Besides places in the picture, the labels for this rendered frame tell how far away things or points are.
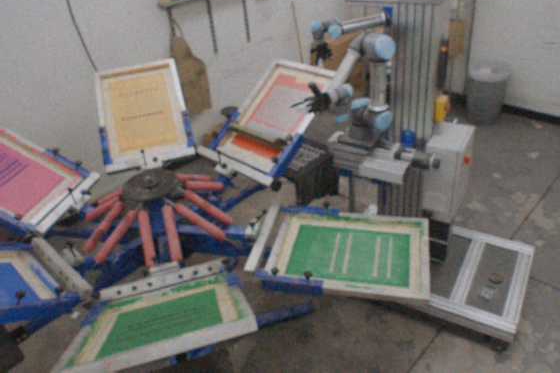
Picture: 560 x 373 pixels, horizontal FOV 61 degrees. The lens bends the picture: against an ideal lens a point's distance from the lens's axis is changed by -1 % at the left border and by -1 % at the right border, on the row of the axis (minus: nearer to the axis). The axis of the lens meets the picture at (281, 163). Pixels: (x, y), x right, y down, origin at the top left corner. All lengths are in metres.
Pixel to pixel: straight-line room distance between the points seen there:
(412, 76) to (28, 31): 2.96
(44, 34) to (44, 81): 0.38
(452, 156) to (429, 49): 0.63
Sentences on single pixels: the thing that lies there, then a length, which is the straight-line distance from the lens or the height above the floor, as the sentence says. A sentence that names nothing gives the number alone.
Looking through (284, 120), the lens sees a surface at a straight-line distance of 3.06.
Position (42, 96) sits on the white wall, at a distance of 4.44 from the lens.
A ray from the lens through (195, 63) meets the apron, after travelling 5.09.
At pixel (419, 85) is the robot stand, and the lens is 2.84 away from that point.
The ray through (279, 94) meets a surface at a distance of 3.22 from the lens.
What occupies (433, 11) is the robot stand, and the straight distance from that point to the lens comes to 2.68.
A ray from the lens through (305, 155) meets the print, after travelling 3.36.
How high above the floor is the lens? 2.65
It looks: 31 degrees down
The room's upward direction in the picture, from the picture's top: 6 degrees counter-clockwise
